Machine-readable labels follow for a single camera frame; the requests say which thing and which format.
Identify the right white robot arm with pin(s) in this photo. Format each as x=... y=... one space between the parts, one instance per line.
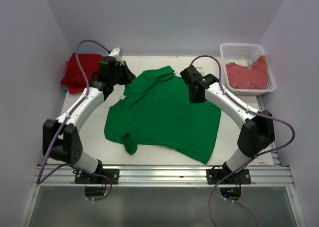
x=256 y=132

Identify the pink folded shirt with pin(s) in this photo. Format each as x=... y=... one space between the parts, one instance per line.
x=73 y=78

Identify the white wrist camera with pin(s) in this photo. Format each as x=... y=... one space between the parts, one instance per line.
x=117 y=53
x=200 y=70

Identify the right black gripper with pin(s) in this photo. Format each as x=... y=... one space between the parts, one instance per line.
x=194 y=100

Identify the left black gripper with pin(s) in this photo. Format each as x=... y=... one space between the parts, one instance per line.
x=129 y=76

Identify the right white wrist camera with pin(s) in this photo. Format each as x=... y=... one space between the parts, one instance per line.
x=200 y=70

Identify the salmon t shirt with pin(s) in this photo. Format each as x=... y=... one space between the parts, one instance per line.
x=254 y=76

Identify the dark red folded shirt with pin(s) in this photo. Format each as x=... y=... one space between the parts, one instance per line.
x=89 y=63

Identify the green t shirt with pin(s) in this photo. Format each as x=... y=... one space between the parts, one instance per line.
x=156 y=110

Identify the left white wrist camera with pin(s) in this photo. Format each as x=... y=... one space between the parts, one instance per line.
x=117 y=53

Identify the aluminium mounting rail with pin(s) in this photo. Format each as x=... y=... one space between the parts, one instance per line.
x=155 y=166

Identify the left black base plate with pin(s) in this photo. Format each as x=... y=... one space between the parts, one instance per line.
x=105 y=176

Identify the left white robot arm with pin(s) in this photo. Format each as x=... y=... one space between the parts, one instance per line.
x=60 y=137

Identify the white plastic basket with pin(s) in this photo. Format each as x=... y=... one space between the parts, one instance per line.
x=244 y=54

